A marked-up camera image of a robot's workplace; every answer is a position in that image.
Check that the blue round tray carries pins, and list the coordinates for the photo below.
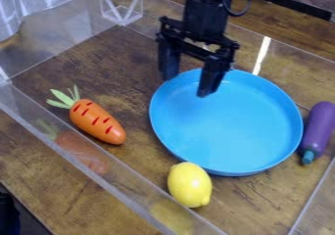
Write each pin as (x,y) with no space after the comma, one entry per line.
(237,132)

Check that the orange toy carrot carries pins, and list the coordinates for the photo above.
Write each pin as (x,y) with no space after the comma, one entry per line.
(90,116)

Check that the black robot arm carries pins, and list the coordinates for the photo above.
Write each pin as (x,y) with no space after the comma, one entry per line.
(198,36)

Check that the purple toy eggplant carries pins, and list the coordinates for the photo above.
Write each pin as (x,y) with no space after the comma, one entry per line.
(318,130)

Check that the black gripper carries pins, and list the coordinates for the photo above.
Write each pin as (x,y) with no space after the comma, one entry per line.
(198,37)

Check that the yellow toy lemon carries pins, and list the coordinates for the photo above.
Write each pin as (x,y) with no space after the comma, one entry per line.
(190,185)

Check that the clear acrylic enclosure wall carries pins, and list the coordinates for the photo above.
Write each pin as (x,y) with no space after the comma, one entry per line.
(91,188)

